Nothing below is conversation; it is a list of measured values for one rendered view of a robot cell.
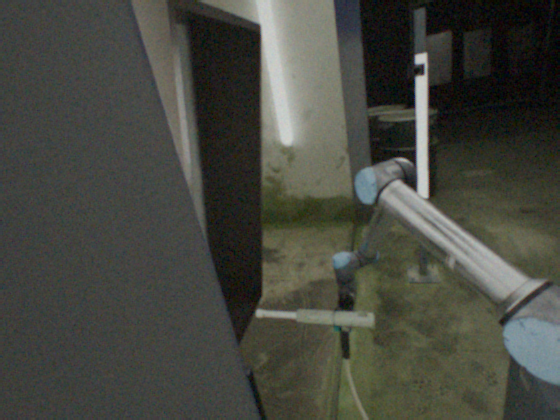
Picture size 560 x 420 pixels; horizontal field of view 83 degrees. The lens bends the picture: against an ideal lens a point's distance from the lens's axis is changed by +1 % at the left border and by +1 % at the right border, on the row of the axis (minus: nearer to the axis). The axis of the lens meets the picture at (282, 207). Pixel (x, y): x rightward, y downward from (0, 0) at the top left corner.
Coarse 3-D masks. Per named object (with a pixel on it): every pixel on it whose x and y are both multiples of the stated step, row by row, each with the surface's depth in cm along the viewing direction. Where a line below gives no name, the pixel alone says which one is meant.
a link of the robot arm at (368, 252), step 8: (400, 160) 108; (408, 168) 107; (408, 176) 107; (416, 176) 110; (408, 184) 108; (416, 184) 112; (376, 216) 131; (384, 216) 127; (376, 224) 133; (384, 224) 131; (368, 232) 140; (376, 232) 136; (384, 232) 135; (368, 240) 142; (376, 240) 139; (360, 248) 151; (368, 248) 145; (376, 248) 144; (360, 256) 151; (368, 256) 149; (376, 256) 154; (360, 264) 151; (368, 264) 154
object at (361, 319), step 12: (264, 312) 134; (276, 312) 133; (288, 312) 131; (300, 312) 129; (312, 312) 128; (324, 312) 127; (336, 312) 126; (348, 312) 125; (360, 312) 122; (312, 324) 128; (324, 324) 126; (336, 324) 124; (348, 324) 123; (360, 324) 121; (372, 324) 120; (348, 336) 126; (348, 348) 128
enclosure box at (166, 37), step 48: (144, 0) 60; (192, 0) 68; (192, 48) 121; (240, 48) 116; (192, 96) 128; (240, 96) 124; (192, 144) 137; (240, 144) 132; (192, 192) 78; (240, 192) 141; (240, 240) 151; (240, 288) 163; (240, 336) 137
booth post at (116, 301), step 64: (0, 0) 7; (64, 0) 9; (128, 0) 11; (0, 64) 7; (64, 64) 8; (128, 64) 11; (0, 128) 7; (64, 128) 8; (128, 128) 11; (0, 192) 7; (64, 192) 8; (128, 192) 10; (0, 256) 7; (64, 256) 8; (128, 256) 10; (192, 256) 14; (0, 320) 7; (64, 320) 8; (128, 320) 10; (192, 320) 13; (0, 384) 7; (64, 384) 8; (128, 384) 10; (192, 384) 13
